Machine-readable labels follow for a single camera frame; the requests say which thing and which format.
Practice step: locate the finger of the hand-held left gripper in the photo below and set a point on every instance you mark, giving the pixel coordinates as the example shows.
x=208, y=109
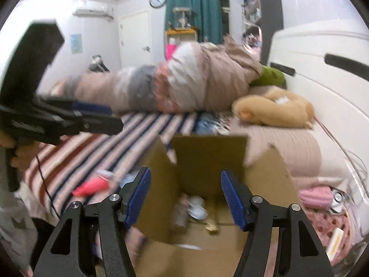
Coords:
x=101, y=124
x=92, y=108

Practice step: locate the yellow white tube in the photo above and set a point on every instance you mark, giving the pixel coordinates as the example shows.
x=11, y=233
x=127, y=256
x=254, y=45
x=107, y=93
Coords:
x=335, y=241

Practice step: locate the person's grey patterned clothing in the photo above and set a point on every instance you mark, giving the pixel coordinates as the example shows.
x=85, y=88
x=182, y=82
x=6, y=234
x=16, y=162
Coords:
x=16, y=225

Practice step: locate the tan plush toy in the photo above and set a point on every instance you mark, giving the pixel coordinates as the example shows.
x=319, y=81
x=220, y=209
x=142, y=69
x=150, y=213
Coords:
x=274, y=108

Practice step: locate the blue wall poster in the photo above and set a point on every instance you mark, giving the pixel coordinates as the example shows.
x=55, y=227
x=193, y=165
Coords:
x=76, y=43

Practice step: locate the small gold object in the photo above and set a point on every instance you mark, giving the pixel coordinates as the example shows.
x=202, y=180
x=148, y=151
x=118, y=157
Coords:
x=212, y=227

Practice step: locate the white air conditioner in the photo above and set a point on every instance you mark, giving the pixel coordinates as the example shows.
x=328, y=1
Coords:
x=92, y=9

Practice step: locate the wooden cat tree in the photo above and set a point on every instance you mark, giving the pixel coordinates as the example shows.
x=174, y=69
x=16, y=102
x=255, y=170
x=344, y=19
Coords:
x=181, y=20

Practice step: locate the white door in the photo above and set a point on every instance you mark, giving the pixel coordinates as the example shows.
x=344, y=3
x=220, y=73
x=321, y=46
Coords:
x=135, y=37

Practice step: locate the cluttered wall shelf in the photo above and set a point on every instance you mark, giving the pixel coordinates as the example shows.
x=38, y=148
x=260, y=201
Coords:
x=252, y=8

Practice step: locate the pink dotted basket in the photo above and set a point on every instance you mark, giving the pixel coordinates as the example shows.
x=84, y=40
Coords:
x=325, y=225

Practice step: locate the person's left hand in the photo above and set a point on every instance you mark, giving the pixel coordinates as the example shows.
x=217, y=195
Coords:
x=17, y=158

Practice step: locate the pink soft toy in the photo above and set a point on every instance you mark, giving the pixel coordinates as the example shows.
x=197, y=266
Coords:
x=88, y=189

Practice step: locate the white round cup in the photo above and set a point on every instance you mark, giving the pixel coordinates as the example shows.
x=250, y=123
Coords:
x=197, y=207

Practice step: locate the green pillow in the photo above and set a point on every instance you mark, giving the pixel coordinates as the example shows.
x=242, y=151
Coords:
x=269, y=76

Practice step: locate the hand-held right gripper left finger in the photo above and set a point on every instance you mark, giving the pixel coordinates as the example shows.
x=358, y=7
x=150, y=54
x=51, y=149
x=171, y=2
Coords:
x=139, y=196

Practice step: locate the striped bed blanket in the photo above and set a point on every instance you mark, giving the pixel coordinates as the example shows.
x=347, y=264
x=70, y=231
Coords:
x=86, y=155

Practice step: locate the white padded headboard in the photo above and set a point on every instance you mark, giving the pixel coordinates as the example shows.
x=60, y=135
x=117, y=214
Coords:
x=323, y=72

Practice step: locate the brown cardboard box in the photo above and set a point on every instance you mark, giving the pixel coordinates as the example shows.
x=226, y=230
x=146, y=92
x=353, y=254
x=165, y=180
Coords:
x=201, y=164

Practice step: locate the pink pouch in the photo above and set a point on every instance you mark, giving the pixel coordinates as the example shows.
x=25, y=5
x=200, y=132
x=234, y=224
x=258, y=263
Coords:
x=315, y=196

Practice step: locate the beige pink pillow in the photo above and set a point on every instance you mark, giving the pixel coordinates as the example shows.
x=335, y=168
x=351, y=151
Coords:
x=291, y=150

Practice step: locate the white round device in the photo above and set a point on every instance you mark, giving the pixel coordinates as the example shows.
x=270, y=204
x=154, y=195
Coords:
x=338, y=198

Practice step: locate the folded pink grey quilt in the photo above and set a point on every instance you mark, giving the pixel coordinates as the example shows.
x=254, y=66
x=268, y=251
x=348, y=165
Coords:
x=184, y=78

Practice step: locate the round wall clock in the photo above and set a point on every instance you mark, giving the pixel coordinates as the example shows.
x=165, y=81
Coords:
x=158, y=0

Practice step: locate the teal curtain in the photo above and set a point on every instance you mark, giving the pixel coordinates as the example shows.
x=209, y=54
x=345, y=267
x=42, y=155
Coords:
x=199, y=8

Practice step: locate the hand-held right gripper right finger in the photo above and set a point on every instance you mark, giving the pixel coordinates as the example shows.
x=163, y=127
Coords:
x=233, y=202

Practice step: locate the clear plastic bottle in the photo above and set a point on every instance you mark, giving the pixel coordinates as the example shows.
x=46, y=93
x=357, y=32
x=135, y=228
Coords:
x=179, y=215

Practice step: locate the blue patterned cloth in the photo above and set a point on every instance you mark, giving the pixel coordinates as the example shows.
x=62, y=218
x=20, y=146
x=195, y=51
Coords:
x=213, y=121

